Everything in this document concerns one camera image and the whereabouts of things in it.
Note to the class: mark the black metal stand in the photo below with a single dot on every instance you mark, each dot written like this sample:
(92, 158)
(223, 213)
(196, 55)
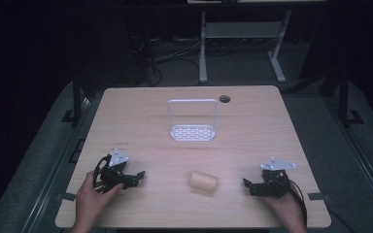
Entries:
(344, 97)
(76, 97)

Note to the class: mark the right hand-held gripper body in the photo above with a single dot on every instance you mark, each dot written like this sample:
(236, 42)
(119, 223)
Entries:
(273, 181)

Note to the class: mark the grey metal floor rail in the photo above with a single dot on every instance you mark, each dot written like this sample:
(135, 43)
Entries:
(359, 155)
(56, 168)

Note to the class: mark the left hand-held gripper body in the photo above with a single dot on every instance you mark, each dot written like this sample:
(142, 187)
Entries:
(114, 173)

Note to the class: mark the person's left hand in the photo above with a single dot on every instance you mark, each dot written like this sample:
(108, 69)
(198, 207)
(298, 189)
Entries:
(92, 200)

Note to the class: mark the grey tape strip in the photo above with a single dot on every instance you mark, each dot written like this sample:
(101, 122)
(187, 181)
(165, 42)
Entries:
(316, 196)
(67, 196)

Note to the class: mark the person's right hand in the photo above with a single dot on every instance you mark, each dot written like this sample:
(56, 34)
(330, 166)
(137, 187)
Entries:
(285, 210)

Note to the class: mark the beige bread roll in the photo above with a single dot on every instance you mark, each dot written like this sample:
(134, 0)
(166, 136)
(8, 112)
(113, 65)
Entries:
(203, 181)

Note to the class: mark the white metal stand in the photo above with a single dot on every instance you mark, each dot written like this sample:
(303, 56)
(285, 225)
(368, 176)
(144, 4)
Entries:
(243, 29)

